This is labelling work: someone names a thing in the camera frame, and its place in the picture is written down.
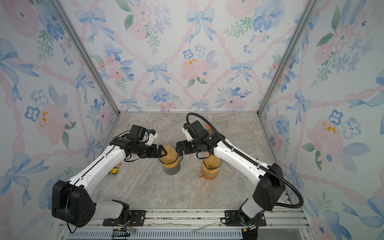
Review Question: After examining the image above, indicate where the orange coffee filter packet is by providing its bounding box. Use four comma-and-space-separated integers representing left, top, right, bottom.
206, 125, 214, 134

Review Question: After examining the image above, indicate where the clear grey glass pitcher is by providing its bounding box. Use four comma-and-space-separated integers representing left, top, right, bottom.
163, 167, 180, 176

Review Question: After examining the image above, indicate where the orange glass carafe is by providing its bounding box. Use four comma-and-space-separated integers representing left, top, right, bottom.
199, 165, 220, 180

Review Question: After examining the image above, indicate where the clear grey glass dripper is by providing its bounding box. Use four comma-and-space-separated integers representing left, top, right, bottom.
159, 157, 179, 169

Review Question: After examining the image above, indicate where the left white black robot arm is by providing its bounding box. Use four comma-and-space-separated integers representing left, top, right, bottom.
52, 125, 169, 228

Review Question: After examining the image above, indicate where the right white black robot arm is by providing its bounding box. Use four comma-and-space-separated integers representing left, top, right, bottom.
177, 121, 286, 226

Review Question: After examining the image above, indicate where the small orange yellow toy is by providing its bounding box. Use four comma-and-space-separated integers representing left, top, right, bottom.
109, 163, 121, 175

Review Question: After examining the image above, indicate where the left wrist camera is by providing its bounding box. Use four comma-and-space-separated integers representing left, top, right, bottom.
144, 129, 158, 146

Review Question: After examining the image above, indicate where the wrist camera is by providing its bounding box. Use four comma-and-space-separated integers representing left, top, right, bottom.
144, 129, 158, 146
182, 126, 193, 142

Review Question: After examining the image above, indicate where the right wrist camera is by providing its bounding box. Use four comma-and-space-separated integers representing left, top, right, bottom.
182, 126, 193, 142

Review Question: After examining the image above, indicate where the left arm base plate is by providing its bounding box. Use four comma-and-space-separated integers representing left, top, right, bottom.
103, 210, 147, 227

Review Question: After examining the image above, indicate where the aluminium frame rail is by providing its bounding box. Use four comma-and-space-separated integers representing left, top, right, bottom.
53, 208, 315, 240

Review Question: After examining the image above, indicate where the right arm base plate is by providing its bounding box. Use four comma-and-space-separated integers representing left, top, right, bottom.
221, 210, 267, 228

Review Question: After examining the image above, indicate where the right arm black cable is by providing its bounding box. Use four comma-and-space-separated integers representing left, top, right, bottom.
185, 112, 304, 209

